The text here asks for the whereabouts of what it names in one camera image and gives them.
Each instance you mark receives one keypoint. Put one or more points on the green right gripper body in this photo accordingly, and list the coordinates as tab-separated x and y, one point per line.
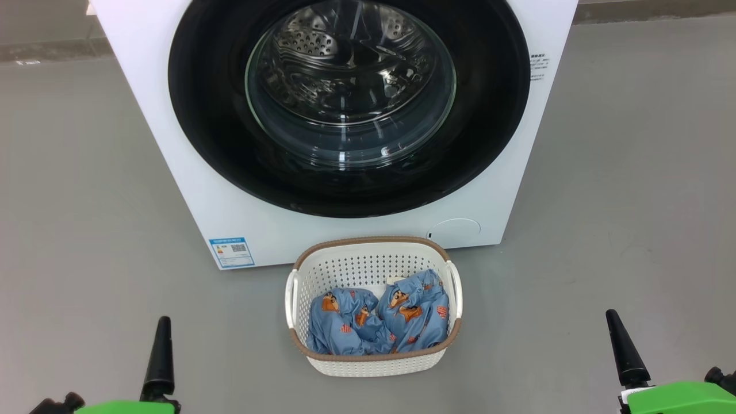
684	399

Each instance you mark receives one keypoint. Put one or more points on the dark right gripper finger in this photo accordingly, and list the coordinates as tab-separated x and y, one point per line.
629	359

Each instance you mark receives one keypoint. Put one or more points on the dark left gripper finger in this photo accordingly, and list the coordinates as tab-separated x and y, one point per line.
159	362

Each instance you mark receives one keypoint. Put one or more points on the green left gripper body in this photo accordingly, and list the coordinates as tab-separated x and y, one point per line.
126	408

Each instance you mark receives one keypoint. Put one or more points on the washing machine door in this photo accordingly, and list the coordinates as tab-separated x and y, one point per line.
218	144

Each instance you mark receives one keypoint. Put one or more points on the white front-load washing machine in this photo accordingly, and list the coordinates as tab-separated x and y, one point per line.
172	201

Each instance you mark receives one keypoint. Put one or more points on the stainless steel washing machine drum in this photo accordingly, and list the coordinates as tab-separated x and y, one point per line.
322	46

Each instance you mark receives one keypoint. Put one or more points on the blue energy label sticker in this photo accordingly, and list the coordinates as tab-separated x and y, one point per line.
230	253

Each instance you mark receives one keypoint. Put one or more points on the round drain filter cover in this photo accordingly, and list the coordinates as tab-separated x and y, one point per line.
454	233

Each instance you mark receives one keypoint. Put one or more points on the white perforated basket brown rim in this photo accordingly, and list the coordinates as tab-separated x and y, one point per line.
368	270

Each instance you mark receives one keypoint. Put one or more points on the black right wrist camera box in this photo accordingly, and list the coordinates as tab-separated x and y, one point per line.
721	380

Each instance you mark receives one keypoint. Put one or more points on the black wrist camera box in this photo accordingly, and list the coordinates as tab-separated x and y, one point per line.
721	380
57	404

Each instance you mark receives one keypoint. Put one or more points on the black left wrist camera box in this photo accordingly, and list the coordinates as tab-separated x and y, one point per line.
57	404

